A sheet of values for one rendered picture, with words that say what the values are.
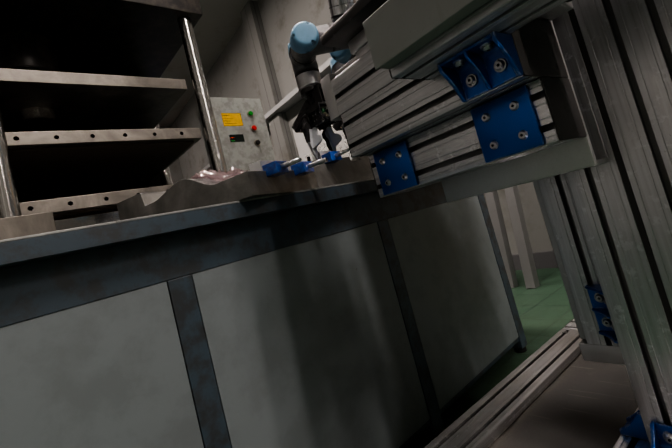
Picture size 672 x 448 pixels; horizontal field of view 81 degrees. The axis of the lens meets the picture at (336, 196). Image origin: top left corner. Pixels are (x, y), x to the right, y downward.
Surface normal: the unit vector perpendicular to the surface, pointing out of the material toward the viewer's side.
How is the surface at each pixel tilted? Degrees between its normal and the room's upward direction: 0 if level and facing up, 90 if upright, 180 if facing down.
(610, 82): 90
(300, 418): 90
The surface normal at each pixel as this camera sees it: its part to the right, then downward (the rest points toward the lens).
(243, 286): 0.64, -0.22
